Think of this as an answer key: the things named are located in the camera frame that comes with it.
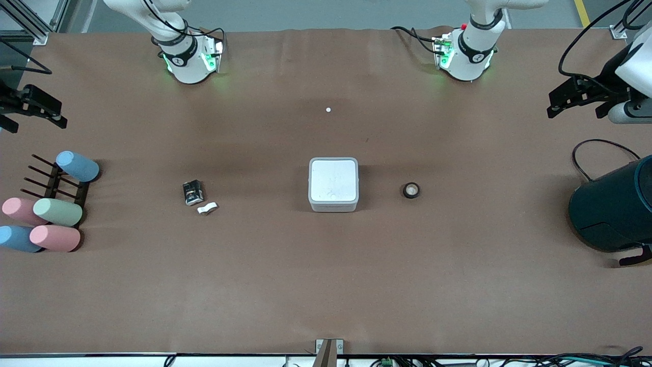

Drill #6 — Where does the black cup rack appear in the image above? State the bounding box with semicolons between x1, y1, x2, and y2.
20;154;90;228

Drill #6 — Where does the aluminium frame profile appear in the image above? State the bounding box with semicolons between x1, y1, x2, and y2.
0;0;69;46
609;0;652;40

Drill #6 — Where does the brown table cover sheet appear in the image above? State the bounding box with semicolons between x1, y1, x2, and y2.
0;25;652;356

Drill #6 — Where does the black cable bundle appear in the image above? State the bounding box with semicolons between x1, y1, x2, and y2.
530;346;652;367

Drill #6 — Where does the pink cup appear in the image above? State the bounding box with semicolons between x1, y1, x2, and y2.
2;197;49;226
29;224;82;253

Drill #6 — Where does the blue cup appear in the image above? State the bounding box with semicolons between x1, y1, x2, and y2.
56;150;100;183
0;225;44;254

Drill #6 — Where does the dark curved foot piece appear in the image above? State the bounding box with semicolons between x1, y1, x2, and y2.
618;244;652;267

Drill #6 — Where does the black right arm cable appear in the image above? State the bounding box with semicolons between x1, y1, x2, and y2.
0;38;52;75

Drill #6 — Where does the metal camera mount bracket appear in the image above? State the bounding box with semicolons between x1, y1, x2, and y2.
312;338;345;367

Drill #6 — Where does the black crumpled wrapper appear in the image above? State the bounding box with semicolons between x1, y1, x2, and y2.
182;179;205;206

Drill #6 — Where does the white square lidded bin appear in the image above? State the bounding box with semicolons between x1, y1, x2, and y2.
308;157;359;213

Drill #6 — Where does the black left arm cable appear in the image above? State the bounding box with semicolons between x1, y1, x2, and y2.
558;0;643;80

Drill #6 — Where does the black base cable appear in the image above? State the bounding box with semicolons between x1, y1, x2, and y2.
391;25;445;56

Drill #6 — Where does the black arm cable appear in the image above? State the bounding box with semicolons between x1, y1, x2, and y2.
0;38;52;75
558;0;643;80

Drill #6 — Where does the dark teal cylindrical bin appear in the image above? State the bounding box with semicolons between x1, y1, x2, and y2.
568;155;652;253

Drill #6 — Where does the green cup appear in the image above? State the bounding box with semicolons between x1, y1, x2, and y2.
33;198;84;228

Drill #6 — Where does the black looped cable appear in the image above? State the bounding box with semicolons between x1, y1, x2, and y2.
572;139;642;182

